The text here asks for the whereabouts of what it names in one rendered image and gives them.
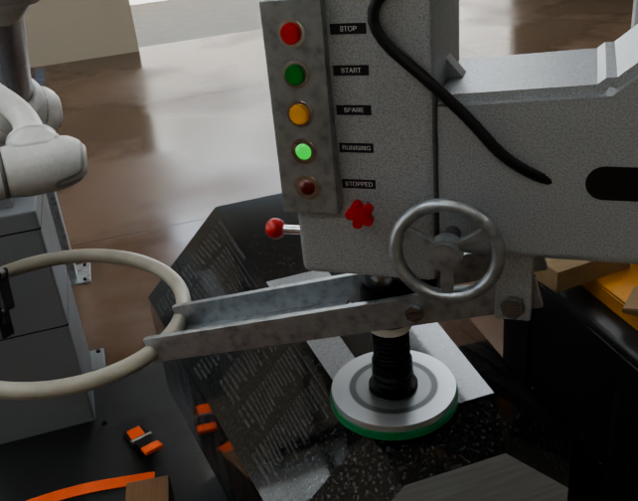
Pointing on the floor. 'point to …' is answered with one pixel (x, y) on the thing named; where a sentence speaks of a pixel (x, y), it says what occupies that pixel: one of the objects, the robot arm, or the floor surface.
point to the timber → (150, 490)
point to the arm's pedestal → (36, 331)
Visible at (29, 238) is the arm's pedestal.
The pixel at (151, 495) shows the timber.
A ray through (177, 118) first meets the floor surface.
